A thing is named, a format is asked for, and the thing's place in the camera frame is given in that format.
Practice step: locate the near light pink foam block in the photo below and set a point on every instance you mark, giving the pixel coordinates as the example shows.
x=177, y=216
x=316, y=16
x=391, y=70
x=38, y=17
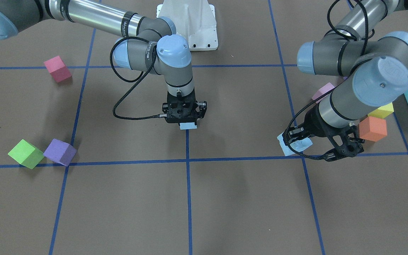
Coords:
x=324, y=89

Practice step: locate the near orange foam block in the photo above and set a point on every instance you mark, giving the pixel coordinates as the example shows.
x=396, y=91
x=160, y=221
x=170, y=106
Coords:
x=372, y=128

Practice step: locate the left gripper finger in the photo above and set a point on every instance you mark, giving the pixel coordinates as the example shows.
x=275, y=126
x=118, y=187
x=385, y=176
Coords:
x=295, y=134
x=301, y=145

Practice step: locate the green foam block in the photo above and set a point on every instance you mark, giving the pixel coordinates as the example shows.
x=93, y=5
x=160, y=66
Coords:
x=26, y=154

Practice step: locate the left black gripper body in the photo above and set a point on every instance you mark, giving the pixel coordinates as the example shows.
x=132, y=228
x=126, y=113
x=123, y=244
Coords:
x=317, y=124

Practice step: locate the light blue foam block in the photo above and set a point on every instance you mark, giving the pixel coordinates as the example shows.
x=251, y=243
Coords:
x=188, y=126
x=286, y=150

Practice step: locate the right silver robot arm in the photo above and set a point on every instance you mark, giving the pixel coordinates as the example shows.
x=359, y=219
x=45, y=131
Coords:
x=151, y=46

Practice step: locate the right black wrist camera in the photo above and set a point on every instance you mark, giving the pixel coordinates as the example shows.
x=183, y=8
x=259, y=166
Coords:
x=180, y=112

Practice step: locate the yellow foam block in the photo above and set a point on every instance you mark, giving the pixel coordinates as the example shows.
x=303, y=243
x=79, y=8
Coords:
x=382, y=112

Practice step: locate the far magenta foam block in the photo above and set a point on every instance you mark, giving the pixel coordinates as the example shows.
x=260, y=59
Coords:
x=57, y=69

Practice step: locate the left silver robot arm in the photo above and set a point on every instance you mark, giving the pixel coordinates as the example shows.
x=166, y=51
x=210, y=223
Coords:
x=376, y=74

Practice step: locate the far purple foam block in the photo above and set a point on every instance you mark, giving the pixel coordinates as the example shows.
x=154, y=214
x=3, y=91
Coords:
x=60, y=152

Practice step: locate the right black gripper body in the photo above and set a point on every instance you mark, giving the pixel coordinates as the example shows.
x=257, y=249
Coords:
x=202, y=109

